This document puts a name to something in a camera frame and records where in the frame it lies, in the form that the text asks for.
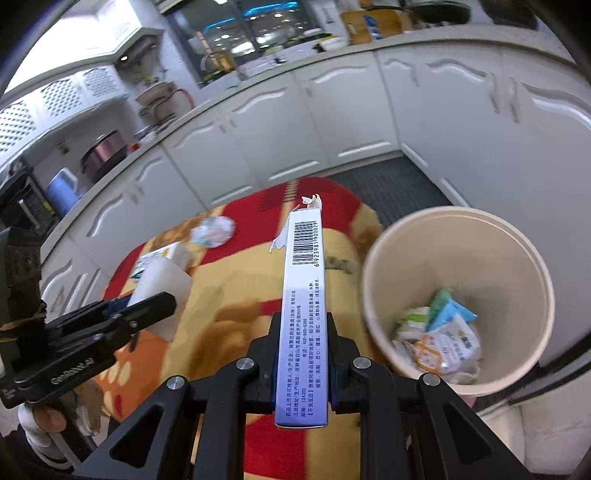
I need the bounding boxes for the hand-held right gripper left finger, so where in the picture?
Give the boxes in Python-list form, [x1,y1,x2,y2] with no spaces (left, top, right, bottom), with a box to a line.
[74,311,284,480]

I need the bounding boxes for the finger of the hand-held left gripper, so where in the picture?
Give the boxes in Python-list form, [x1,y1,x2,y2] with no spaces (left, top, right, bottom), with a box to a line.
[51,292,178,365]
[44,296,134,335]

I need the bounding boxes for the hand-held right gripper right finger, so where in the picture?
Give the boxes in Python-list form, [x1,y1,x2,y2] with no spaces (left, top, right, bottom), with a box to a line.
[325,311,536,480]

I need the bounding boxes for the plain white carton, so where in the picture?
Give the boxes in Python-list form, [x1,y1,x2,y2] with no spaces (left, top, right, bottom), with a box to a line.
[127,256,192,343]

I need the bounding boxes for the white blue medicine box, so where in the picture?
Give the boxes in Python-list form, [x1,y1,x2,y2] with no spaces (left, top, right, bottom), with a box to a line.
[269,194,329,429]

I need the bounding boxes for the beige plastic bin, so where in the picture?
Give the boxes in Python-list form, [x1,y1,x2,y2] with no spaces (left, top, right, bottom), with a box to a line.
[361,207,555,398]

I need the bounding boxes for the person's left forearm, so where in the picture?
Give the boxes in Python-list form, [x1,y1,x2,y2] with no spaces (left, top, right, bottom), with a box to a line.
[0,431,75,480]

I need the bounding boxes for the person's left hand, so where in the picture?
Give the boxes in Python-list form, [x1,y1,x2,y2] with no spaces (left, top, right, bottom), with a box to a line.
[18,397,102,469]

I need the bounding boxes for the white green printed box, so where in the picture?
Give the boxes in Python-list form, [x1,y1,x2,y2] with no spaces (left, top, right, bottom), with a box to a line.
[130,241,191,280]

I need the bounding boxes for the black microwave oven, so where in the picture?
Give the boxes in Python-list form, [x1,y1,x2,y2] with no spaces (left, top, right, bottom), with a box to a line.
[0,164,58,232]

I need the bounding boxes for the white green crumpled wrapper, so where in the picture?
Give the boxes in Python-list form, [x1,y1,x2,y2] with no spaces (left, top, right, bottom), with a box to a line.
[392,305,432,356]

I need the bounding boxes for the red yellow printed blanket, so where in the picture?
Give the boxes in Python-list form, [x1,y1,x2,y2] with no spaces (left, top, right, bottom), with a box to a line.
[92,176,384,480]

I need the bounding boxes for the light blue kettle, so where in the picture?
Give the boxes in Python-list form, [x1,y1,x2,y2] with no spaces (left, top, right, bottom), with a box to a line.
[46,167,78,217]

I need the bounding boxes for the crumpled pale wrapper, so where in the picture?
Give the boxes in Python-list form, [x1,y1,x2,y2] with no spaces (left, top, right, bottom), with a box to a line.
[190,216,237,249]

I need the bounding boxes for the white snack packet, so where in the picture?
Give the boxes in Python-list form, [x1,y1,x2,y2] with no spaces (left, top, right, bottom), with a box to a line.
[413,314,481,376]

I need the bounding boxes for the purple rice cooker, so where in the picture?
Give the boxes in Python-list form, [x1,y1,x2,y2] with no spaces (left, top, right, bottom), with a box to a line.
[81,130,130,174]

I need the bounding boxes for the white range hood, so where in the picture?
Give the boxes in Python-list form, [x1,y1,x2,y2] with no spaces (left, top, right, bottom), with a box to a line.
[99,18,162,61]

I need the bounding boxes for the white base cabinets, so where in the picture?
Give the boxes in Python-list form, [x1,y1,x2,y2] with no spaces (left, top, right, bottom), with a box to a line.
[39,34,591,324]

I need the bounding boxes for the kitchen window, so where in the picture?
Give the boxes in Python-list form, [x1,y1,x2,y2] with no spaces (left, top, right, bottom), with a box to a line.
[161,0,352,88]

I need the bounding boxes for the brown cardboard box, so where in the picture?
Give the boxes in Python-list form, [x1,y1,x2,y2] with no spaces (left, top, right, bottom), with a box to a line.
[342,9,407,44]

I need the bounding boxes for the black pan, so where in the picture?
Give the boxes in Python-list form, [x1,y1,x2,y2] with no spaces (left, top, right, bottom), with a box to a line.
[406,0,472,26]

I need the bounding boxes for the white lattice wall cabinets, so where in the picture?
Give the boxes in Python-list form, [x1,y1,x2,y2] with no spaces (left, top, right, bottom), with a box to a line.
[0,65,130,162]

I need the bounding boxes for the wire dish rack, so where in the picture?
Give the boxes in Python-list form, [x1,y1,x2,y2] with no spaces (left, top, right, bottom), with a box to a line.
[136,80,192,125]

